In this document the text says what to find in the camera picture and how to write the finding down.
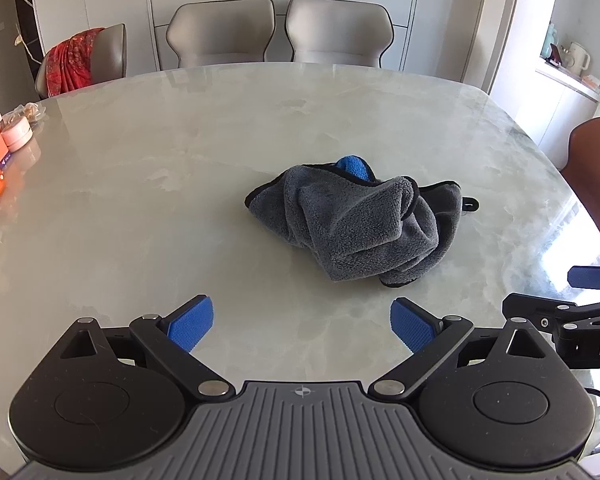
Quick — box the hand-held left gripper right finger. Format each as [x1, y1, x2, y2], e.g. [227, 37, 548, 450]
[367, 297, 548, 402]

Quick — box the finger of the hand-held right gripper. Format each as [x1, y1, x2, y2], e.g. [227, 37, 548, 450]
[502, 292, 600, 333]
[567, 264, 600, 292]

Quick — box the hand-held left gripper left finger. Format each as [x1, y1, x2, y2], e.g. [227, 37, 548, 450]
[55, 295, 234, 402]

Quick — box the grey towel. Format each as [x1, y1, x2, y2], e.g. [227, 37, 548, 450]
[244, 154, 480, 289]

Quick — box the brown leather chair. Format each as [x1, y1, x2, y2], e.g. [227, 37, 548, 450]
[561, 116, 600, 266]

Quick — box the white side counter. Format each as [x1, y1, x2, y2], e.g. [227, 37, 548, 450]
[534, 64, 600, 171]

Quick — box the white electric kettle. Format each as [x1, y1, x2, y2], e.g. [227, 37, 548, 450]
[562, 42, 592, 74]

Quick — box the teal bottle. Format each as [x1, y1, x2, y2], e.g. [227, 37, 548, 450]
[540, 22, 559, 59]

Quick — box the clear plastic packet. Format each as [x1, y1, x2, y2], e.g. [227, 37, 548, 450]
[7, 102, 48, 123]

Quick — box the grey chair with draped cloth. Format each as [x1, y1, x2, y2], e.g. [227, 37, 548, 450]
[34, 23, 128, 100]

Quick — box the red patterned cloth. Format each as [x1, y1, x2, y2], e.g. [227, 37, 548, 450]
[45, 27, 106, 98]

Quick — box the grey upholstered chair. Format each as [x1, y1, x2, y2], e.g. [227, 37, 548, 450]
[166, 0, 277, 69]
[285, 0, 395, 68]

